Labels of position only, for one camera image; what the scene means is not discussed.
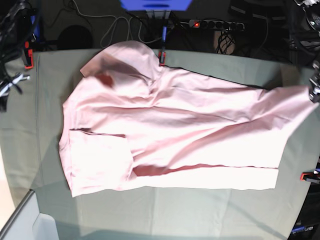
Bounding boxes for white power strip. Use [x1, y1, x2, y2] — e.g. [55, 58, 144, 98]
[188, 19, 245, 32]

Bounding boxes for white plastic bin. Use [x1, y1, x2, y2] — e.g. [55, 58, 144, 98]
[0, 190, 59, 240]

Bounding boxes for red black left clamp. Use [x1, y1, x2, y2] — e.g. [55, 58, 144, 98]
[22, 41, 34, 70]

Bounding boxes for pink t-shirt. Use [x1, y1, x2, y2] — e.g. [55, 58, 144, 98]
[59, 41, 317, 197]

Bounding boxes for red black right clamp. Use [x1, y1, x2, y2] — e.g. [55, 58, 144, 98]
[300, 168, 320, 184]

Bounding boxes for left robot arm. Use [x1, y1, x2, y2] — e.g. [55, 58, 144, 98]
[288, 0, 320, 103]

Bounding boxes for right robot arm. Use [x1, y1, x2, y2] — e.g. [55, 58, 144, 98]
[0, 0, 41, 99]

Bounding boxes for red black centre clamp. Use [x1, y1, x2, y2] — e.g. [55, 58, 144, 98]
[158, 51, 166, 66]

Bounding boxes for black cable bundle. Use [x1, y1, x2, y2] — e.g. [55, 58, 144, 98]
[214, 30, 237, 55]

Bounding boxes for white cable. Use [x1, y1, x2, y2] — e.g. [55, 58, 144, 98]
[72, 0, 166, 49]

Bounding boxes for red black clamp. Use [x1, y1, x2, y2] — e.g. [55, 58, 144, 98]
[22, 41, 34, 70]
[158, 51, 166, 66]
[300, 168, 320, 184]

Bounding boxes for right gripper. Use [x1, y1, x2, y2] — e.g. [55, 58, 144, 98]
[0, 73, 31, 98]

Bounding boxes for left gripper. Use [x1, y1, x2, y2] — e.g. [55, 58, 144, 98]
[309, 60, 320, 103]

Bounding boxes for grey-green table cloth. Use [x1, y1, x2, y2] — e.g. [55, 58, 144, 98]
[0, 49, 320, 240]

